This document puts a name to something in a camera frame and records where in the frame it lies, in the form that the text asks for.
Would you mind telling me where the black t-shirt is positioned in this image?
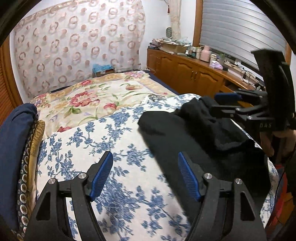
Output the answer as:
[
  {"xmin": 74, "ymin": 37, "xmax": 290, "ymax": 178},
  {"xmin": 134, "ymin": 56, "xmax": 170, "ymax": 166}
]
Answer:
[{"xmin": 138, "ymin": 96, "xmax": 271, "ymax": 222}]

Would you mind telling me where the pink thermos bottle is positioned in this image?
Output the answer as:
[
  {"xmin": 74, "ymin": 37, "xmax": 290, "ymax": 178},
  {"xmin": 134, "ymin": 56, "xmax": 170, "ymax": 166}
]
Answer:
[{"xmin": 200, "ymin": 46, "xmax": 211, "ymax": 63}]

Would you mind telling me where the brown louvered wardrobe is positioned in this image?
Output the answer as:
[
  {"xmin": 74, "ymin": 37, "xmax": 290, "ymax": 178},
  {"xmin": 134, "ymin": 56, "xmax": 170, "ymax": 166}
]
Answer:
[{"xmin": 0, "ymin": 37, "xmax": 23, "ymax": 125}]

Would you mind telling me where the wooden sideboard cabinet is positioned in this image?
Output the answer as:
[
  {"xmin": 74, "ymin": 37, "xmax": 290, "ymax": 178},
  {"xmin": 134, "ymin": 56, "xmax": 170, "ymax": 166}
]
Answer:
[{"xmin": 147, "ymin": 48, "xmax": 254, "ymax": 97}]

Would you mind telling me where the dark floral patterned folded cloth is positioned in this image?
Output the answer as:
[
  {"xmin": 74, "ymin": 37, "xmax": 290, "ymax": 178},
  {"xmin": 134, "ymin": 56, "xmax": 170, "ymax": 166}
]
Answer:
[{"xmin": 16, "ymin": 120, "xmax": 38, "ymax": 240}]

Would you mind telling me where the navy blue folded garment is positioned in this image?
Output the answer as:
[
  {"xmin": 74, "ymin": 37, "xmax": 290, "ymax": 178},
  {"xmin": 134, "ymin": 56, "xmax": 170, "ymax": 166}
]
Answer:
[{"xmin": 1, "ymin": 103, "xmax": 37, "ymax": 230}]

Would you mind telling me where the red floral cream blanket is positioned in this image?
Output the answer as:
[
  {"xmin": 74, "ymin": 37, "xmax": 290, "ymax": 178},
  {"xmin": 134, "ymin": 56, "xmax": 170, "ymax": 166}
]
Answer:
[{"xmin": 31, "ymin": 71, "xmax": 176, "ymax": 138}]

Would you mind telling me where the small white desk fan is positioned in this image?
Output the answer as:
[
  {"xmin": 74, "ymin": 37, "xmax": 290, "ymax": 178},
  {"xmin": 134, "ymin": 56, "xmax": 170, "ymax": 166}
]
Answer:
[{"xmin": 166, "ymin": 27, "xmax": 173, "ymax": 39}]

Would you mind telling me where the pink circle patterned curtain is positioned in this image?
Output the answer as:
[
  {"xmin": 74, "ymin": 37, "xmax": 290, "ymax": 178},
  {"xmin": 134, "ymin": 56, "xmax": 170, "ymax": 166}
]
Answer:
[{"xmin": 14, "ymin": 1, "xmax": 145, "ymax": 98}]

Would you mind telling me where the box with blue tissue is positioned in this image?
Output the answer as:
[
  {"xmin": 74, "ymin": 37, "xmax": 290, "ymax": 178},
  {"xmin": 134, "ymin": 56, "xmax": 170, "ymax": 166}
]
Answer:
[{"xmin": 92, "ymin": 64, "xmax": 115, "ymax": 77}]

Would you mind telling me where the mustard yellow folded cloth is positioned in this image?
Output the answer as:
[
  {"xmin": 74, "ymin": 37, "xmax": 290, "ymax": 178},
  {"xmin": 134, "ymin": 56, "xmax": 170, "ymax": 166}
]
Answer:
[{"xmin": 27, "ymin": 120, "xmax": 45, "ymax": 218}]

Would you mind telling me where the cardboard box with clutter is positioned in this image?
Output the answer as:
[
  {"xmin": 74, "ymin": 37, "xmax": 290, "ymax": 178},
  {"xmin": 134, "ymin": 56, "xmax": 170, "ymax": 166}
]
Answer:
[{"xmin": 151, "ymin": 38, "xmax": 192, "ymax": 54}]

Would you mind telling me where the blue floral white bedsheet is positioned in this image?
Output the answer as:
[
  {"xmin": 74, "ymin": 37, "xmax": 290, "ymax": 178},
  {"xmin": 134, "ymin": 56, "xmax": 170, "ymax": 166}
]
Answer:
[{"xmin": 34, "ymin": 93, "xmax": 280, "ymax": 241}]

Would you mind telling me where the grey window blind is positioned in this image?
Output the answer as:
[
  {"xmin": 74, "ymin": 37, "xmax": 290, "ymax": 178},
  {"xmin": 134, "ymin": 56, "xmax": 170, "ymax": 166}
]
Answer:
[{"xmin": 200, "ymin": 0, "xmax": 286, "ymax": 68}]

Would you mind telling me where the person's right hand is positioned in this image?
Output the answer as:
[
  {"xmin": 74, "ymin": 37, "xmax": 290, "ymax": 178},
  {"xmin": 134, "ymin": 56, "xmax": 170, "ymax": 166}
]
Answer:
[{"xmin": 260, "ymin": 129, "xmax": 295, "ymax": 159}]

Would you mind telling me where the lilac tissue pack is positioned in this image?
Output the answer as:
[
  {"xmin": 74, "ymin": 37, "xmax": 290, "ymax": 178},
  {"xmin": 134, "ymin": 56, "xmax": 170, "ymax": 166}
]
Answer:
[{"xmin": 209, "ymin": 60, "xmax": 223, "ymax": 70}]

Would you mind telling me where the beige tied side curtain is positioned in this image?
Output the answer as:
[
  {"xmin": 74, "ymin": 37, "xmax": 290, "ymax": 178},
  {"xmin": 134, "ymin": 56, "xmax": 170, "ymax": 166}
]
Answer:
[{"xmin": 169, "ymin": 0, "xmax": 182, "ymax": 40}]

